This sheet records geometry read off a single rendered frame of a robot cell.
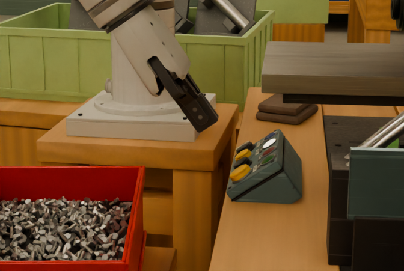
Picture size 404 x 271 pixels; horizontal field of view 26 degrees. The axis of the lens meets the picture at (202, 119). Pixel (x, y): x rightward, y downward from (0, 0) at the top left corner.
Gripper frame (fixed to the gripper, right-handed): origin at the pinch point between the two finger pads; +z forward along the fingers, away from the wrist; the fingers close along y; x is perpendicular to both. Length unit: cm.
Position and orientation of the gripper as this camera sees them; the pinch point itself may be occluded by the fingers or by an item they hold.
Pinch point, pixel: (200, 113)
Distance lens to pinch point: 111.5
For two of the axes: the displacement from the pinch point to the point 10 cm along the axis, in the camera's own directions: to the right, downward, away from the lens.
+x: 8.2, -5.4, -2.1
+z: 5.7, 8.0, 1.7
